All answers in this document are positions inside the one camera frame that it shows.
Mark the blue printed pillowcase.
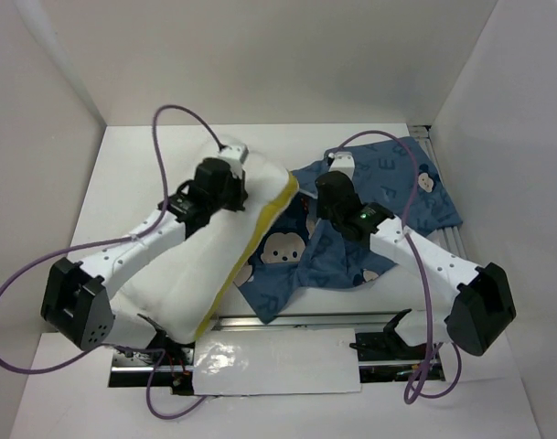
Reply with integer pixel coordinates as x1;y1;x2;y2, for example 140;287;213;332
235;137;463;323

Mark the white pillow yellow underside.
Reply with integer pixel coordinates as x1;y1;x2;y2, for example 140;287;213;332
109;150;298;348

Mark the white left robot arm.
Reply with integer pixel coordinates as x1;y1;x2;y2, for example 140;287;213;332
40;147;248;365

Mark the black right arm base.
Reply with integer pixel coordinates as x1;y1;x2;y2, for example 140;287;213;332
349;309;426;384

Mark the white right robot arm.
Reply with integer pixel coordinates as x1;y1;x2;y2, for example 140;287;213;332
316;171;516;359

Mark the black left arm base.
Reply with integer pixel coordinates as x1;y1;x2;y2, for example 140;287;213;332
108;330;195;396

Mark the white glossy cover sheet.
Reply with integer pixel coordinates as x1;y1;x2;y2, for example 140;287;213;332
192;328;361;396

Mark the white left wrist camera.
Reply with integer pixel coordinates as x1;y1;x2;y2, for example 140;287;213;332
218;144;249;179

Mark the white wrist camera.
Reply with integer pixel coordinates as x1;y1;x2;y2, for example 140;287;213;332
327;151;355;178
218;144;249;179

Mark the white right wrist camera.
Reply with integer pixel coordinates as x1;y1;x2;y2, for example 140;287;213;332
327;151;355;178

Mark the aluminium front rail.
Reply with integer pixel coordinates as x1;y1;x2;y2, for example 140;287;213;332
108;310;444;333

